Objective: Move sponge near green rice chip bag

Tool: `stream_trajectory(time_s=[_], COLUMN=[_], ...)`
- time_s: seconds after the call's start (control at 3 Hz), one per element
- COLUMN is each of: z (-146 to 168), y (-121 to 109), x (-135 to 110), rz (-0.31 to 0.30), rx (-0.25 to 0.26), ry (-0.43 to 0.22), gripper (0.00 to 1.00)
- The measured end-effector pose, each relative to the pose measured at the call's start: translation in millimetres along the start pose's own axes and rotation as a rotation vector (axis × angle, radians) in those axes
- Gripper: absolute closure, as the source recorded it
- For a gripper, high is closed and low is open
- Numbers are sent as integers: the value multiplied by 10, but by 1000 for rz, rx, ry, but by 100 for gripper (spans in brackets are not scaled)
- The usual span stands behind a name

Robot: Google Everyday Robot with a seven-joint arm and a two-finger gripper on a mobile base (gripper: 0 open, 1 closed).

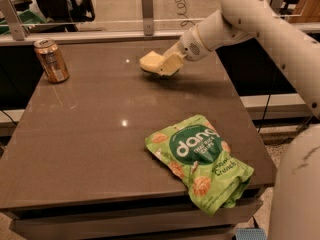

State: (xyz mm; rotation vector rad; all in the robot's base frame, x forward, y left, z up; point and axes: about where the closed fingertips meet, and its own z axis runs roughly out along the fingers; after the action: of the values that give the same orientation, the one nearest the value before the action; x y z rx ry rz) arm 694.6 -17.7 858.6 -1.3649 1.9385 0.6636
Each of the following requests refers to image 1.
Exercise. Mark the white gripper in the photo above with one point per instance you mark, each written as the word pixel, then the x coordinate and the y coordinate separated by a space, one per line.
pixel 189 47

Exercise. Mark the yellow sponge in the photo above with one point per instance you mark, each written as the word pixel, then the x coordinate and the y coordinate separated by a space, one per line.
pixel 151 62

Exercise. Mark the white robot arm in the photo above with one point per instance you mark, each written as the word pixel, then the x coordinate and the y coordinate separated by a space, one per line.
pixel 295 211

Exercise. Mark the green rice chip bag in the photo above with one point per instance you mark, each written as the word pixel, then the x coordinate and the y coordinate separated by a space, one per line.
pixel 194 152

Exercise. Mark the orange soda can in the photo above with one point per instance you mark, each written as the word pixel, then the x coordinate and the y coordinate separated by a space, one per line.
pixel 51 59

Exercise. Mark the black office chair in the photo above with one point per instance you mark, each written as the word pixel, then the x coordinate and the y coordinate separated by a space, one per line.
pixel 64 15

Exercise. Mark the blue perforated pad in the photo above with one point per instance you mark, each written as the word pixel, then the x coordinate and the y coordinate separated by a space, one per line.
pixel 250 234

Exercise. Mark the middle metal bracket post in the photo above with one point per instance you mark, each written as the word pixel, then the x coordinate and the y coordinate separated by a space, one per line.
pixel 148 17

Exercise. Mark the left metal bracket post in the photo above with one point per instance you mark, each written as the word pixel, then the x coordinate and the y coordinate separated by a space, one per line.
pixel 18 32

